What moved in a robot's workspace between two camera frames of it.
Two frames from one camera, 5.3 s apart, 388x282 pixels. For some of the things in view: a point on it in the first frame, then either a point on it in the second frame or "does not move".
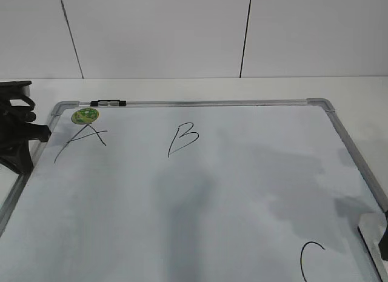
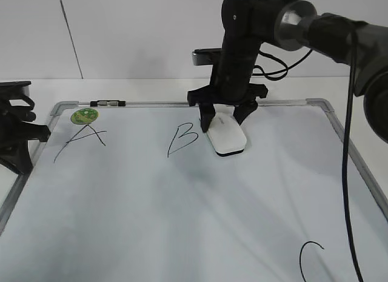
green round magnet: x=84 y=116 does not move
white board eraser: x=371 y=227 to x=225 y=134
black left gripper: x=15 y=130 does not move
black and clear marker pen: x=108 y=103 does not move
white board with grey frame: x=268 y=190 does not move
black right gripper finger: x=383 y=243 to x=230 y=83
